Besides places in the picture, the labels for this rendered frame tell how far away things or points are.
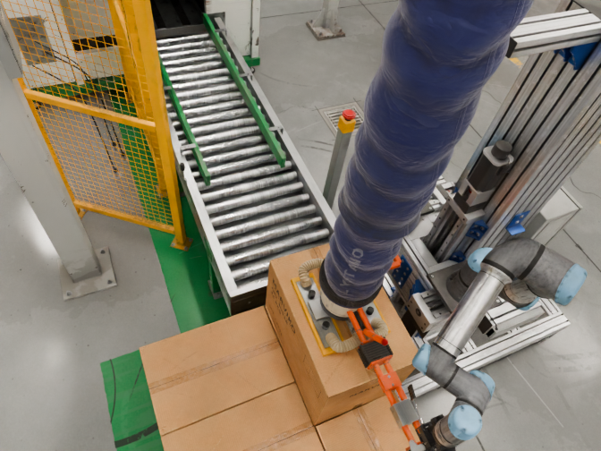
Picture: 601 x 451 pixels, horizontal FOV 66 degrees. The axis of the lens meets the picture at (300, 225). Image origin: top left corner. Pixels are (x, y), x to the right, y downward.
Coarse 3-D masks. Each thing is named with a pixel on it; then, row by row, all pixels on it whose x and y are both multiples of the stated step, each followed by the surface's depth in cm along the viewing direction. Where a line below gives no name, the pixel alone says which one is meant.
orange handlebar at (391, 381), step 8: (392, 264) 183; (400, 264) 183; (352, 312) 169; (360, 312) 169; (352, 320) 167; (360, 328) 166; (368, 328) 166; (360, 336) 164; (376, 368) 158; (392, 368) 158; (384, 376) 156; (392, 376) 156; (384, 384) 154; (392, 384) 154; (400, 384) 155; (384, 392) 155; (400, 392) 154; (392, 400) 152; (416, 424) 148; (408, 432) 146; (408, 440) 146
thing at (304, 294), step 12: (312, 276) 190; (300, 288) 185; (312, 288) 186; (300, 300) 183; (312, 324) 177; (324, 324) 175; (336, 324) 178; (324, 336) 174; (336, 336) 175; (324, 348) 172
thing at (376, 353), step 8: (384, 336) 163; (360, 344) 161; (368, 344) 161; (376, 344) 162; (360, 352) 162; (368, 352) 160; (376, 352) 160; (384, 352) 160; (392, 352) 160; (368, 360) 157; (376, 360) 158; (384, 360) 158; (368, 368) 160
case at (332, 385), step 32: (288, 256) 196; (320, 256) 198; (288, 288) 187; (288, 320) 190; (288, 352) 205; (320, 352) 173; (352, 352) 174; (416, 352) 177; (320, 384) 169; (352, 384) 167; (320, 416) 186
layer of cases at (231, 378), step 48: (192, 336) 213; (240, 336) 215; (192, 384) 200; (240, 384) 203; (288, 384) 206; (192, 432) 189; (240, 432) 191; (288, 432) 193; (336, 432) 195; (384, 432) 198
